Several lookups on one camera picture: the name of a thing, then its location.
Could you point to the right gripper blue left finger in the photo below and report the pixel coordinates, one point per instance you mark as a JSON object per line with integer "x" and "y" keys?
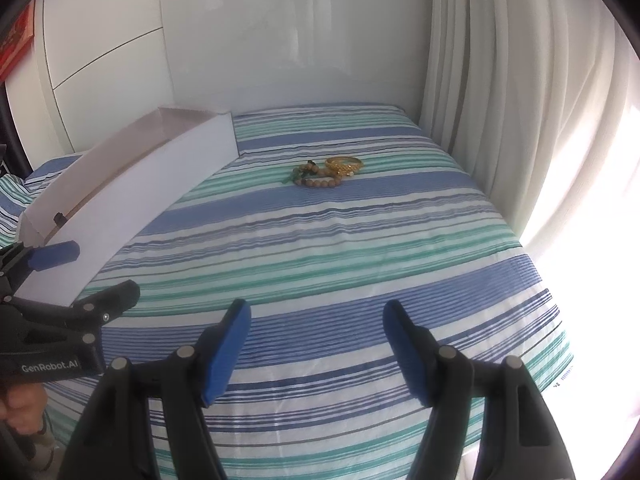
{"x": 113, "y": 437}

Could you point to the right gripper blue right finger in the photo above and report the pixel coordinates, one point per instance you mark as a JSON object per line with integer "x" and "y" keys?
{"x": 519, "y": 437}

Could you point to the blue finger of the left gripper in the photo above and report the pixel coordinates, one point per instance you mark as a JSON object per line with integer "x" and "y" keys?
{"x": 110, "y": 302}
{"x": 18, "y": 261}

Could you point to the gold bangle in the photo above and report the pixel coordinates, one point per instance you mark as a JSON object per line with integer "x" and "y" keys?
{"x": 344, "y": 166}

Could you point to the left human hand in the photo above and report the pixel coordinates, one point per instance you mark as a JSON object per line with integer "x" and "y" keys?
{"x": 23, "y": 406}

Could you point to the white cardboard tray box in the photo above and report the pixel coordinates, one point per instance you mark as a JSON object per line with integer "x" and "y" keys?
{"x": 113, "y": 191}

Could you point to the white wardrobe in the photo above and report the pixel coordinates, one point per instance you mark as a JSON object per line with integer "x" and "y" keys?
{"x": 94, "y": 66}

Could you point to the white curtain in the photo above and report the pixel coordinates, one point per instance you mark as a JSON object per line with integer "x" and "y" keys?
{"x": 527, "y": 95}

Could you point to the red wall decoration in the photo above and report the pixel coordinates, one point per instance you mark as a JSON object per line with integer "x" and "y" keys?
{"x": 17, "y": 41}

